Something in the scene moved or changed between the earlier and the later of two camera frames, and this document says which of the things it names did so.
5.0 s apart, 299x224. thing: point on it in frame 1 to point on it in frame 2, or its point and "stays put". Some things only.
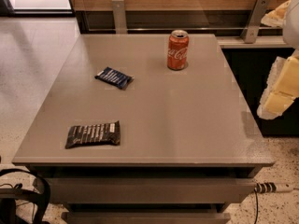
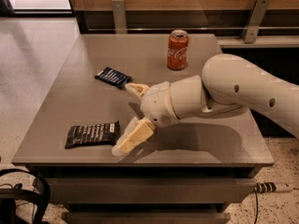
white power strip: (270, 188) stays put
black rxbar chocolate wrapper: (97, 134) stays put
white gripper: (292, 23) to (156, 105)
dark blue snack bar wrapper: (113, 77) stays put
